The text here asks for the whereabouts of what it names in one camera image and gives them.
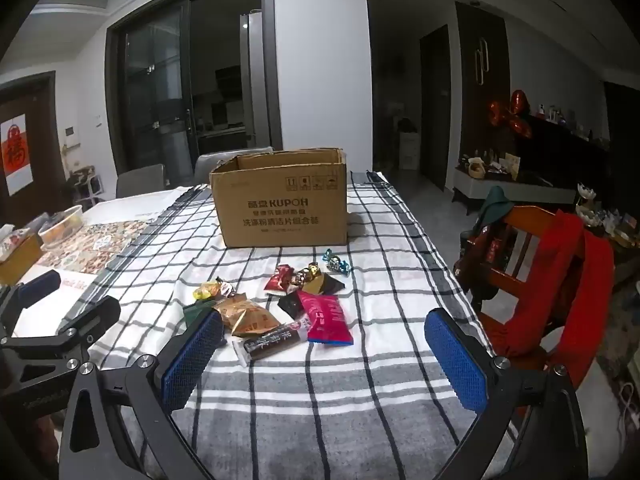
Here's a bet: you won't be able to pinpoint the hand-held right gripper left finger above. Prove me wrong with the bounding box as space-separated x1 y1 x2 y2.
59 306 226 480

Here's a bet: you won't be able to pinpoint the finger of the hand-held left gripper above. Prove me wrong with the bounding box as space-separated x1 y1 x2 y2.
0 269 62 336
0 296 121 361

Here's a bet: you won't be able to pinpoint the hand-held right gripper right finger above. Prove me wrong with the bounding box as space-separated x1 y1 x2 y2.
424 307 589 480

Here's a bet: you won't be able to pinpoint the dark green snack packet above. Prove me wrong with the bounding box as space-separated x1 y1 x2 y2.
182 304 216 331

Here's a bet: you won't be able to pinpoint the orange tan snack packet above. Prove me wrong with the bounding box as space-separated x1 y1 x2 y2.
214 294 281 338

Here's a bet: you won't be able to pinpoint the pale yellow-green candy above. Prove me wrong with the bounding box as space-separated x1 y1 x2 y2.
194 280 236 303

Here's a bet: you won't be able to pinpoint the dark brown snack bar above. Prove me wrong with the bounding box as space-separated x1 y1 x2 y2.
234 317 313 367

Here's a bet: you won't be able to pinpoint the pink snack packet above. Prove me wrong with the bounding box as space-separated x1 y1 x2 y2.
296 290 354 346

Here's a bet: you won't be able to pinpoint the brown cardboard box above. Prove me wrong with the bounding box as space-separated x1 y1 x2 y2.
209 148 348 249

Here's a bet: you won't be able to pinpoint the yellow tissue box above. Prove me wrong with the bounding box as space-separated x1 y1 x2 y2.
0 225 45 286

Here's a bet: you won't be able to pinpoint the clear plastic container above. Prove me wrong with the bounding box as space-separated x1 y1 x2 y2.
37 205 85 251

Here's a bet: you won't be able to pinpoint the patterned table mat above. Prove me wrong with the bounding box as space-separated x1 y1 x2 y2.
37 219 161 276

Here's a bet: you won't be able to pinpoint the white stool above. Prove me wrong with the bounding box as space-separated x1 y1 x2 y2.
70 165 106 211

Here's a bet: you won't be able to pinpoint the red snack packet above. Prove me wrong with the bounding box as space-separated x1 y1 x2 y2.
264 264 296 296

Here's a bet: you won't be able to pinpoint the red white door poster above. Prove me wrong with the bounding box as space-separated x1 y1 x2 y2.
0 114 33 196

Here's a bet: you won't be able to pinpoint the black white checked tablecloth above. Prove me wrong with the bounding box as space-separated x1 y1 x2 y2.
15 170 523 480

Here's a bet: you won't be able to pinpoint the gold candy with red wrapper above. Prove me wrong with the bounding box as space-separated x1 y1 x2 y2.
294 262 321 286

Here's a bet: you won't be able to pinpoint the red garment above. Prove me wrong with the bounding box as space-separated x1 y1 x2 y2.
482 210 616 391

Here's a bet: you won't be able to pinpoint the dark wooden door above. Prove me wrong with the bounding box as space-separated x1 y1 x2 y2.
0 71 68 226

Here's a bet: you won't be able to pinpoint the black gold snack packet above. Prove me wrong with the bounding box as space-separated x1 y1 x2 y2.
300 274 346 296

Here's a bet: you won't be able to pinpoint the wooden chair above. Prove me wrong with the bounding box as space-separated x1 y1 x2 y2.
452 204 601 391

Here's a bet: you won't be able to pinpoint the gold candy with blue wrapper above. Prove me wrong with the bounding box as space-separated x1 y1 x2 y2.
322 248 352 276

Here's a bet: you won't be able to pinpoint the green cloth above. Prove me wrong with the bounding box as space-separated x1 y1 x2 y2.
475 185 513 233

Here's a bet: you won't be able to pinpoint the low white cabinet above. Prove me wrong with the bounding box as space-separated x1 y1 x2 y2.
452 165 576 206

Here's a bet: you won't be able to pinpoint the white lotus ornament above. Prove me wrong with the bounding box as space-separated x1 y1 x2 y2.
575 182 606 226

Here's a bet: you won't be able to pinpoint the white bin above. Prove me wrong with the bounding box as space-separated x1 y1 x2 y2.
398 119 421 171

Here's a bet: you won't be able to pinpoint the sliding glass door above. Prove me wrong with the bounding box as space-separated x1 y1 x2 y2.
105 0 276 188

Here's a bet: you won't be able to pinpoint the tall dark cabinet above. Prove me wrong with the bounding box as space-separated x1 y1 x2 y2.
455 2 511 171

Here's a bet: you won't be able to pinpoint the red balloons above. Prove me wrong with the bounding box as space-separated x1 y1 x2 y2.
487 90 533 141

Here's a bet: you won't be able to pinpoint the silver refrigerator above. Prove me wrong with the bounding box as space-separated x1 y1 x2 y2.
239 10 271 148

